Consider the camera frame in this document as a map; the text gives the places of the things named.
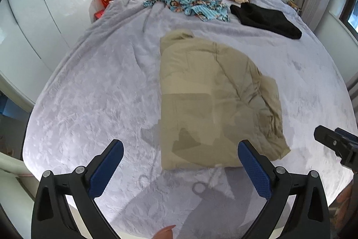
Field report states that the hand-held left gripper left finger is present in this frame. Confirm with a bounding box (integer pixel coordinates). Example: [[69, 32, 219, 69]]
[[31, 139, 124, 239]]

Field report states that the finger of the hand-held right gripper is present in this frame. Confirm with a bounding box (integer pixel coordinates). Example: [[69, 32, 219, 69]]
[[334, 127, 358, 145], [314, 125, 358, 169]]

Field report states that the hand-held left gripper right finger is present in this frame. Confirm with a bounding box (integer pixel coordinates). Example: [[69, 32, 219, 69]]
[[237, 140, 329, 239]]

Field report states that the beige puffer jacket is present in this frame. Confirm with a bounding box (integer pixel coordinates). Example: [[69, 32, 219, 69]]
[[159, 30, 291, 171]]

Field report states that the lavender fleece blanket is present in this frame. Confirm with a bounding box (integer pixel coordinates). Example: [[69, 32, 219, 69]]
[[24, 0, 354, 239]]

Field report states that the window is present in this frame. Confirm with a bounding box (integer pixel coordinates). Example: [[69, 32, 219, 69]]
[[338, 0, 358, 41]]

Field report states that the black garment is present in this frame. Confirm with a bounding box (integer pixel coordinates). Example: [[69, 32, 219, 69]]
[[230, 2, 303, 40]]

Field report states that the colourful box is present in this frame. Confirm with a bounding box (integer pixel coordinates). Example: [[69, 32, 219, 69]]
[[287, 0, 303, 14]]

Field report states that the white wardrobe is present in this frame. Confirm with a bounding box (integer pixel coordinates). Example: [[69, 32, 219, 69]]
[[0, 0, 97, 105]]

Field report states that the blue cartoon print pajamas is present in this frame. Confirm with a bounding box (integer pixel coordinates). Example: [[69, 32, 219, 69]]
[[143, 0, 230, 22]]

